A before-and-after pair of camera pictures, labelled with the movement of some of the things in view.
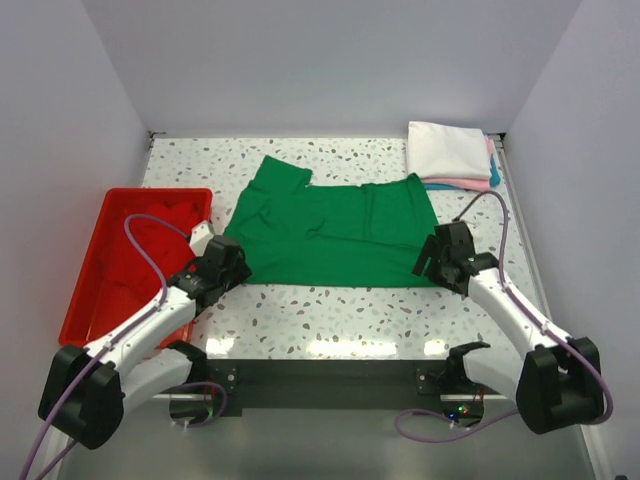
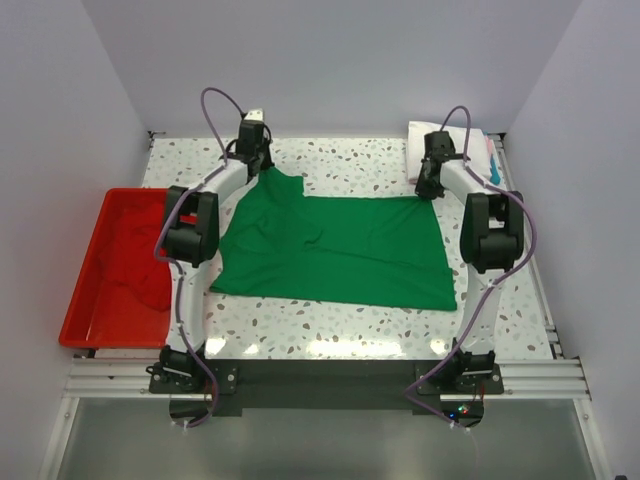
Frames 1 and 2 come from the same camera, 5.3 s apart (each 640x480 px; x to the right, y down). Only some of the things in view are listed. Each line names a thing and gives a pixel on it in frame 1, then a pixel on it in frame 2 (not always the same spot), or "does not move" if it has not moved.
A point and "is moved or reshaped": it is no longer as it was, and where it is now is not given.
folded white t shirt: (446, 152) does not move
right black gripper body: (438, 260) -> (426, 187)
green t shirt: (355, 235) is moved or reshaped
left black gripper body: (239, 272) -> (263, 153)
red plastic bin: (117, 279) does not move
